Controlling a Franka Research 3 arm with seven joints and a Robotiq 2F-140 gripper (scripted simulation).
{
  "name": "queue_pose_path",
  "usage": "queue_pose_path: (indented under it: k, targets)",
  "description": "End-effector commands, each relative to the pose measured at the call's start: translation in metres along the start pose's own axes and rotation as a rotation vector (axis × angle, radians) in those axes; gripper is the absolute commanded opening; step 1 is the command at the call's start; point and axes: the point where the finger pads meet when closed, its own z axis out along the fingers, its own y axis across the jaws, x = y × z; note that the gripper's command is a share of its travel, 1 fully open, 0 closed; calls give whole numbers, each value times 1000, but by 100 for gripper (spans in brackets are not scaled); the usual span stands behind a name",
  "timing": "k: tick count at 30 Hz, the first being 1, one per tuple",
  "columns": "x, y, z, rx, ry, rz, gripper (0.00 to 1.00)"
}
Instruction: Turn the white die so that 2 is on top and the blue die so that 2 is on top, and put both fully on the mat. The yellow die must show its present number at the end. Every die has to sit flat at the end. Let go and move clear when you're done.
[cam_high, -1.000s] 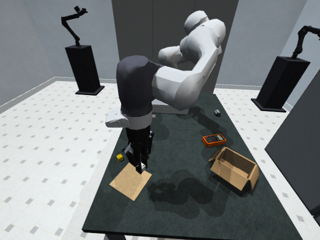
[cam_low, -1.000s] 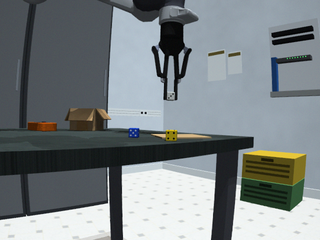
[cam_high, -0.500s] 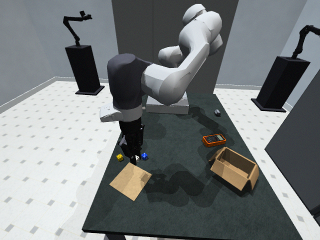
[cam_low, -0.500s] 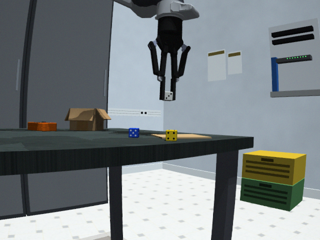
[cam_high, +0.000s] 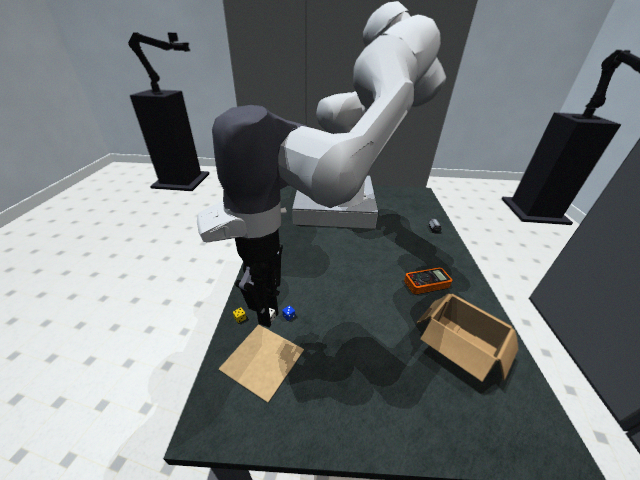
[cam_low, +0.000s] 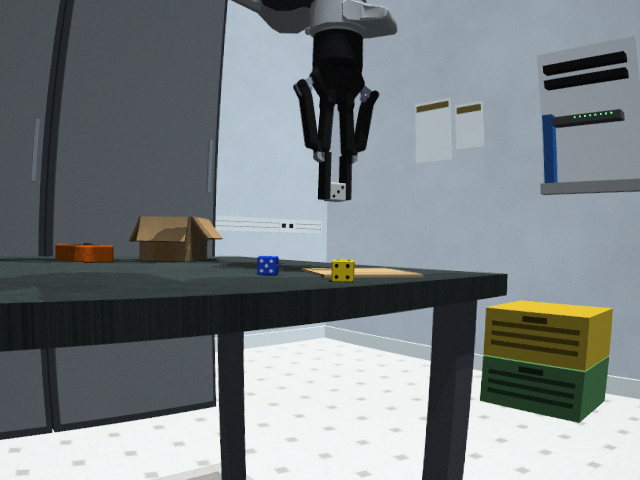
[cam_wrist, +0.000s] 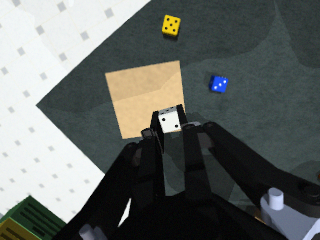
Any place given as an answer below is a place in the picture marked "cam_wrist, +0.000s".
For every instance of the yellow die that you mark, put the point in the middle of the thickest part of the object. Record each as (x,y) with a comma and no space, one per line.
(170,25)

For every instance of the cardboard box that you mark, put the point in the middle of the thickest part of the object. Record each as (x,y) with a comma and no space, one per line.
(258,214)

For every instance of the blue die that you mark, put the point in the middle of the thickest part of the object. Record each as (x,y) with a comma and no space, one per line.
(218,83)

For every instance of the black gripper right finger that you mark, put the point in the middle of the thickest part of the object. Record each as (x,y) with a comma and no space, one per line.
(289,204)

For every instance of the tan square mat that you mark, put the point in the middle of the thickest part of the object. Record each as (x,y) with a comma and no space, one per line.
(136,93)

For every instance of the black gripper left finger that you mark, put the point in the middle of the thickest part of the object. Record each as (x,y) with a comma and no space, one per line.
(101,214)

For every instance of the white die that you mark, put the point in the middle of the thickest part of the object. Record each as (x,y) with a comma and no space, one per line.
(169,119)

